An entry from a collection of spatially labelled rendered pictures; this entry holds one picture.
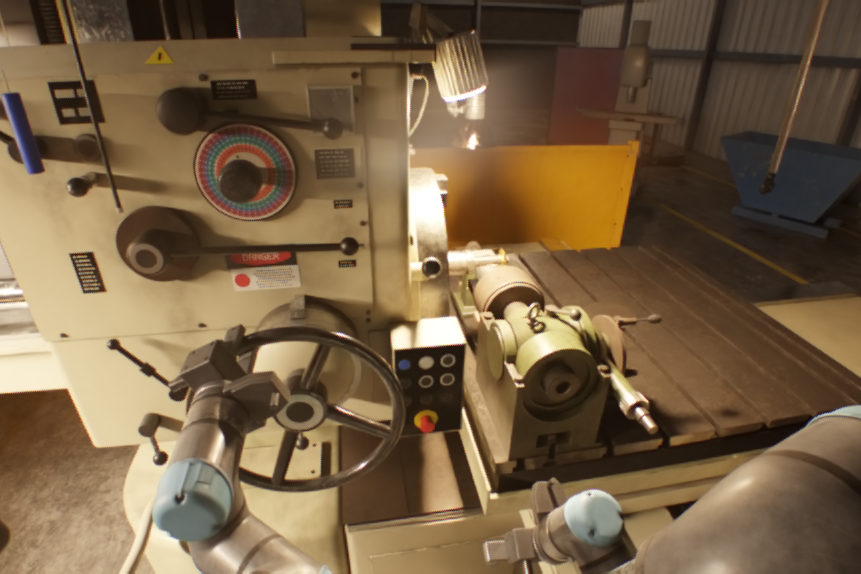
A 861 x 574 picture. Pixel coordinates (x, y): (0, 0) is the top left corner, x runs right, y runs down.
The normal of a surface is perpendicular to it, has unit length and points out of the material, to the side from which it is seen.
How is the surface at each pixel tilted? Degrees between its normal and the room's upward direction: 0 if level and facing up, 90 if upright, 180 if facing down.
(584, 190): 90
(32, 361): 90
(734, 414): 0
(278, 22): 90
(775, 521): 39
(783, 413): 0
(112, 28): 90
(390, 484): 0
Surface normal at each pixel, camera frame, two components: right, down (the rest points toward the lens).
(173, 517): 0.17, 0.46
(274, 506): 0.01, -0.88
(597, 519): 0.18, -0.63
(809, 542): -0.41, -0.48
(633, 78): -0.44, 0.41
